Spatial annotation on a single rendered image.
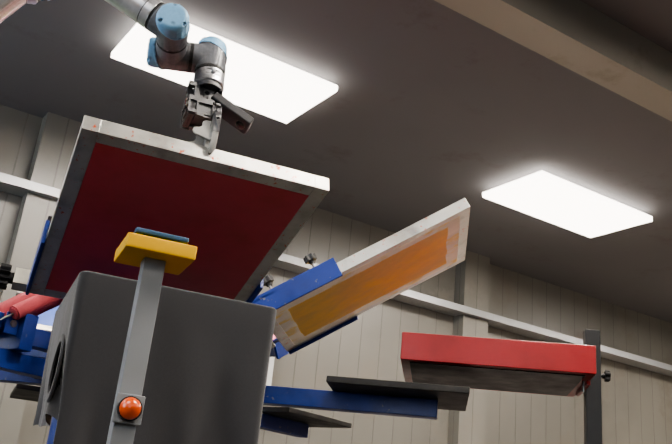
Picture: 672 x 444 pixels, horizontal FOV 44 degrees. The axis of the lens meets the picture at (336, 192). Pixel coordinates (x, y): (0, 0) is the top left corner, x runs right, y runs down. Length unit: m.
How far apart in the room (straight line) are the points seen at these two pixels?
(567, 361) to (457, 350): 0.34
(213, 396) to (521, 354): 1.19
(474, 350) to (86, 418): 1.36
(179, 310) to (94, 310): 0.18
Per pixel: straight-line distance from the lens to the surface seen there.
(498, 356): 2.76
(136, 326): 1.57
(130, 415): 1.52
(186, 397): 1.87
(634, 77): 4.55
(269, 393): 2.99
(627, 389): 9.47
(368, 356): 7.17
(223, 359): 1.90
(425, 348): 2.76
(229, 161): 1.95
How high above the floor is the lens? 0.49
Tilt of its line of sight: 22 degrees up
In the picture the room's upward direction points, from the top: 6 degrees clockwise
